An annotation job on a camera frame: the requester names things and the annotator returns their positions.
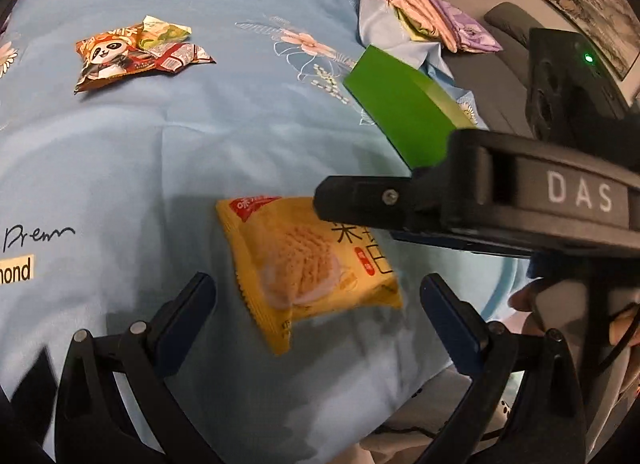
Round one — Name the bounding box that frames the yellow rice crust snack bag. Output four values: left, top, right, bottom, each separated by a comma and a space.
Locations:
215, 195, 402, 356

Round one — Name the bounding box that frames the person right hand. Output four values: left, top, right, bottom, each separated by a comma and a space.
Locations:
508, 276, 640, 350

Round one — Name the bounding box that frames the grey sofa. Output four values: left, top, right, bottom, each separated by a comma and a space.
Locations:
445, 2, 540, 138

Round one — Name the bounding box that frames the green storage box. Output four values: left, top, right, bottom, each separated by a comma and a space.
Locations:
344, 46, 476, 169

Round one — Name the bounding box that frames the folded floral fabric pile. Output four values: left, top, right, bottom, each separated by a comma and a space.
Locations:
359, 0, 502, 54

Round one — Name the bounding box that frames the framed landscape painting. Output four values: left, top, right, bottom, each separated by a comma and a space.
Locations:
546, 0, 639, 80

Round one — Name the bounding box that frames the light blue floral cloth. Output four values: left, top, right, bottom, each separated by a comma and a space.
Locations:
1, 0, 526, 463

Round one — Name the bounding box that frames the red white snack packet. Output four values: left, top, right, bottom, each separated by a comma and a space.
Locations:
149, 42, 215, 74

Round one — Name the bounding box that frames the orange panda snack bag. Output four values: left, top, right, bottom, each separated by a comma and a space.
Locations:
74, 24, 156, 93

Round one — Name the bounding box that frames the green yellow snack packet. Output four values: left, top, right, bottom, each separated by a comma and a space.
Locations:
137, 15, 192, 50

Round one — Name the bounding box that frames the black camera box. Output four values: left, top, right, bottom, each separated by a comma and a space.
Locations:
525, 27, 629, 149

